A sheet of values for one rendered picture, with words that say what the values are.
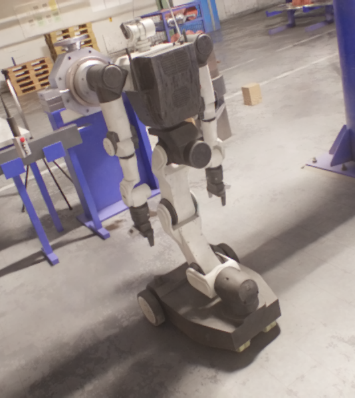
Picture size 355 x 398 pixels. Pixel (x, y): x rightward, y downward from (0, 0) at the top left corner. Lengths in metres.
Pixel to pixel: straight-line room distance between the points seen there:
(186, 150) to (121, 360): 1.13
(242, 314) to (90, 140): 2.25
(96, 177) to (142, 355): 1.96
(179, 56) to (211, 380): 1.38
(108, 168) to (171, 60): 2.32
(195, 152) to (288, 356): 1.00
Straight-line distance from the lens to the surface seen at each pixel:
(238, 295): 2.08
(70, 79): 3.57
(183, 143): 1.89
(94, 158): 3.94
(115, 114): 1.85
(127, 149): 1.91
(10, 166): 3.35
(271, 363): 2.19
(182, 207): 2.20
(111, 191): 4.06
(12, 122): 2.82
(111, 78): 1.79
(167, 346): 2.41
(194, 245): 2.27
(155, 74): 1.76
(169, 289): 2.45
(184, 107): 1.88
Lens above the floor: 1.57
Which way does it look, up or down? 24 degrees down
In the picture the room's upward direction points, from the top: 15 degrees counter-clockwise
